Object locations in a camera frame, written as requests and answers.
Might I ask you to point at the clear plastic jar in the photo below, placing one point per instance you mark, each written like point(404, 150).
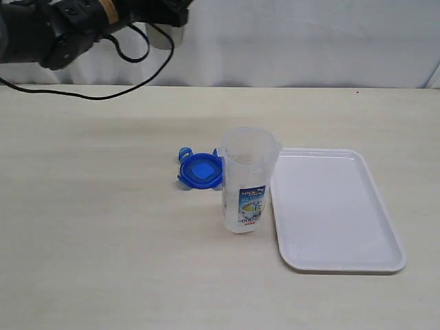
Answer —
point(249, 156)

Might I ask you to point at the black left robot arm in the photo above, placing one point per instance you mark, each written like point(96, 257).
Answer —
point(55, 33)

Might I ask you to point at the stainless steel cup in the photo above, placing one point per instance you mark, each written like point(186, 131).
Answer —
point(160, 41)

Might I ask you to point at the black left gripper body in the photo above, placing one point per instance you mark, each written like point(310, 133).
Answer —
point(166, 12)

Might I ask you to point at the blue plastic lid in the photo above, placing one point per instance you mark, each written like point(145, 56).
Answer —
point(200, 170)

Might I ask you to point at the white curtain backdrop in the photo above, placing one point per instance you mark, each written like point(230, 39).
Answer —
point(271, 44)

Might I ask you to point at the white plastic tray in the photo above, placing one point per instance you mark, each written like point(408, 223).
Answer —
point(329, 215)

